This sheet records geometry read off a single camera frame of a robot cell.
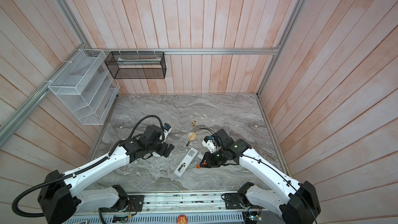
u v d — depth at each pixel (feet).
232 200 2.40
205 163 2.34
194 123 3.40
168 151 2.39
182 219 2.25
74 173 1.40
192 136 3.20
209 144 2.35
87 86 2.41
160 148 2.33
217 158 2.13
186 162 2.80
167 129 2.36
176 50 3.21
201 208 2.40
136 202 2.40
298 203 1.25
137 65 3.43
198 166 2.46
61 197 1.25
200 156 2.89
